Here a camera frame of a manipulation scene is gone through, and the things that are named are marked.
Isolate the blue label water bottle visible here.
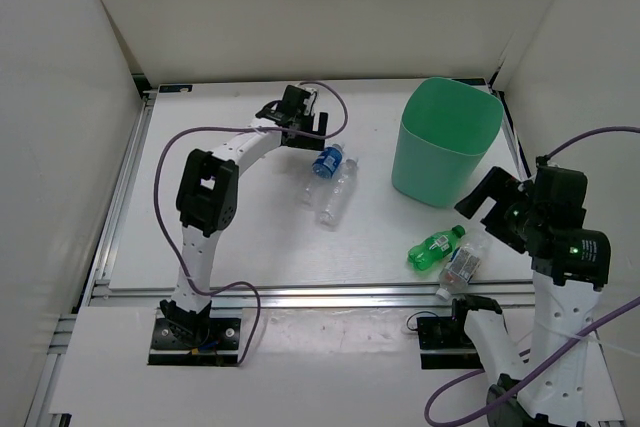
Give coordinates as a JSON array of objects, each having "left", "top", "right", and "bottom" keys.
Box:
[{"left": 299, "top": 142, "right": 345, "bottom": 207}]

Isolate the clear bottle white blue label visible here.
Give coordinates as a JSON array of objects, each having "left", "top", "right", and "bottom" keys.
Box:
[{"left": 436, "top": 231, "right": 492, "bottom": 302}]

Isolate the clear plastic bottle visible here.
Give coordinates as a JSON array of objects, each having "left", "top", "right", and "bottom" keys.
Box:
[{"left": 318, "top": 158, "right": 359, "bottom": 228}]

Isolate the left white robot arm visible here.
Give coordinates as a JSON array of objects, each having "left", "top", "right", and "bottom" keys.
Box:
[{"left": 153, "top": 82, "right": 328, "bottom": 347}]

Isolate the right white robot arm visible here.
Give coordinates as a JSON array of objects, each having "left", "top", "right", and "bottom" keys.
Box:
[{"left": 449, "top": 164, "right": 611, "bottom": 426}]

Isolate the green plastic bin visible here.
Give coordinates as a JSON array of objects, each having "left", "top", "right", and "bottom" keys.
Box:
[{"left": 391, "top": 77, "right": 503, "bottom": 208}]

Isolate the green soda bottle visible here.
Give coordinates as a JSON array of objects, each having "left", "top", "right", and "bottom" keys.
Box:
[{"left": 407, "top": 225, "right": 466, "bottom": 271}]

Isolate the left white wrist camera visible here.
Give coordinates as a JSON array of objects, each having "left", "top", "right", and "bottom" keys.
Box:
[{"left": 300, "top": 85, "right": 318, "bottom": 116}]

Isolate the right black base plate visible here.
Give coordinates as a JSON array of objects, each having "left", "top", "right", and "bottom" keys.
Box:
[{"left": 405, "top": 311, "right": 481, "bottom": 370}]

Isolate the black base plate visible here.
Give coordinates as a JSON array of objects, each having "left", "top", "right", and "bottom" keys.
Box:
[
  {"left": 147, "top": 312, "right": 242, "bottom": 367},
  {"left": 405, "top": 311, "right": 481, "bottom": 370}
]

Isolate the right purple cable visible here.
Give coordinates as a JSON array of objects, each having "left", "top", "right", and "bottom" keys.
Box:
[{"left": 424, "top": 126, "right": 640, "bottom": 426}]

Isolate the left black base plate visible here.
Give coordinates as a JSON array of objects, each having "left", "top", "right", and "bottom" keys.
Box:
[{"left": 147, "top": 312, "right": 242, "bottom": 367}]

